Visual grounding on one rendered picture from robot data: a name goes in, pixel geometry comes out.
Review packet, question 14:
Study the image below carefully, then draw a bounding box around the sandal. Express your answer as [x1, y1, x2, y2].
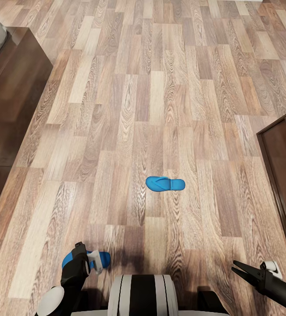
[146, 176, 185, 192]
[62, 251, 111, 268]

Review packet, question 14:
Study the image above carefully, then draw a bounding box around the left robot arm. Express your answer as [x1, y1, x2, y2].
[35, 242, 103, 316]

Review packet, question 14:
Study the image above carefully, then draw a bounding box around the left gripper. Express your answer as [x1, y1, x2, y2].
[72, 242, 91, 274]

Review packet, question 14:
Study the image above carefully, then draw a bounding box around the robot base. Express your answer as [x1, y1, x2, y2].
[71, 291, 230, 316]

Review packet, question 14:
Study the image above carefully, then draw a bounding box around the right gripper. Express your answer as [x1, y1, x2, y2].
[231, 260, 286, 307]

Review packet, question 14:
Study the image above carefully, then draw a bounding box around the robot trunk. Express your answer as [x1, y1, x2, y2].
[107, 275, 179, 316]

